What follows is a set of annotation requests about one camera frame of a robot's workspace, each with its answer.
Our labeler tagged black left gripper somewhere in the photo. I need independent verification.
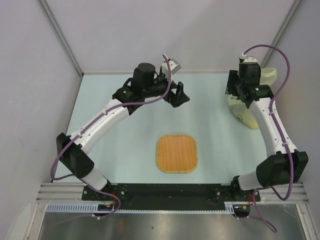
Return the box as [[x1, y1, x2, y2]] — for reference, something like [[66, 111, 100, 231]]
[[142, 70, 189, 107]]

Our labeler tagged pale green plastic bag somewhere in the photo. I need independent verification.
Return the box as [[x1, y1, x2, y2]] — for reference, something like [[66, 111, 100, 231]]
[[226, 67, 277, 130]]

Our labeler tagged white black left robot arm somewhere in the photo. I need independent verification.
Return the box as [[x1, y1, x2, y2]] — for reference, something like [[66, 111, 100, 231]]
[[56, 58, 190, 200]]

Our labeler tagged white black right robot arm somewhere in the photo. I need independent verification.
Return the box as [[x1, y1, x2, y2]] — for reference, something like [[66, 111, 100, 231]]
[[225, 57, 309, 201]]

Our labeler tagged orange woven wicker tray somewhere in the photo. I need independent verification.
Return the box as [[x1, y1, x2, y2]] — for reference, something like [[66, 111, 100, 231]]
[[156, 134, 198, 174]]

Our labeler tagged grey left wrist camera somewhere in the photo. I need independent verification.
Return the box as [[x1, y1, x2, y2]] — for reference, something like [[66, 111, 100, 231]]
[[162, 58, 181, 75]]

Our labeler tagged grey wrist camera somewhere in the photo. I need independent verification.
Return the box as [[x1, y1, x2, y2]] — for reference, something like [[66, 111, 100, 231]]
[[238, 54, 258, 65], [162, 58, 181, 75]]

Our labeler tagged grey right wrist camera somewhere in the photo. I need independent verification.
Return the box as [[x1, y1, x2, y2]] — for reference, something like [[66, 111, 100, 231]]
[[238, 54, 258, 65]]

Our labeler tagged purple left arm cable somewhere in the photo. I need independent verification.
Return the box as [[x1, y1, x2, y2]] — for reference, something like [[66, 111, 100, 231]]
[[50, 53, 175, 182]]

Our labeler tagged white slotted cable duct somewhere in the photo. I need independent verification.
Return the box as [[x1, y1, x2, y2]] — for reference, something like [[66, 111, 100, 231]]
[[46, 201, 237, 215]]

